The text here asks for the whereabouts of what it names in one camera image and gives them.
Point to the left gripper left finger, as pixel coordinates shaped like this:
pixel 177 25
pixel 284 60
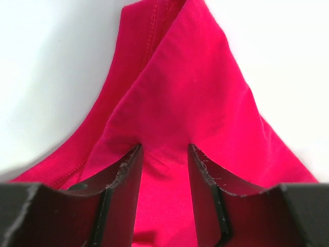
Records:
pixel 99 211

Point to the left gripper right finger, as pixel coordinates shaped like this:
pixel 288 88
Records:
pixel 229 211

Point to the magenta t shirt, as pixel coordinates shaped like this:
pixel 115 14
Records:
pixel 173 81

